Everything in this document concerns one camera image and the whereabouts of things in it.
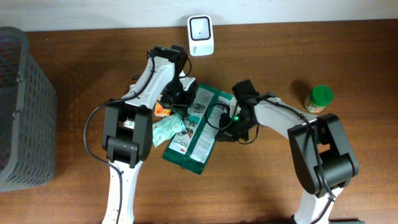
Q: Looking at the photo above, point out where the orange Kleenex tissue pack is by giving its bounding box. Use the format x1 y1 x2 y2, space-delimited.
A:
154 102 171 117

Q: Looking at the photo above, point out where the mint green tissue pack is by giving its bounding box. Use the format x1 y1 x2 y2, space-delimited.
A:
152 114 185 147

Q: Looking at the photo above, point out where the green wipes pack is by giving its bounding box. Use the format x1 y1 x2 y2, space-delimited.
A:
162 84 236 175

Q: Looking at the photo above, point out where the green lid jar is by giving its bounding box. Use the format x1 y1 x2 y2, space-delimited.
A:
304 85 334 113

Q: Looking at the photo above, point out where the white cream tube gold cap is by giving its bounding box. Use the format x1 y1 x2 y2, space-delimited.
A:
123 119 135 129

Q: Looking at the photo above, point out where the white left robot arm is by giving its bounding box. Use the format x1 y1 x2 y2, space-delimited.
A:
102 45 196 223

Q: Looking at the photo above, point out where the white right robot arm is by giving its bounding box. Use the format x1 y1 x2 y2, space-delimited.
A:
215 80 359 223

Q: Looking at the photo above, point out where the white barcode scanner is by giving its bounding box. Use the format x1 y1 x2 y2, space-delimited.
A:
187 15 215 57

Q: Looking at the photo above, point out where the grey plastic mesh basket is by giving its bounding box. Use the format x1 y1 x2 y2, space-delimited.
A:
1 27 57 192

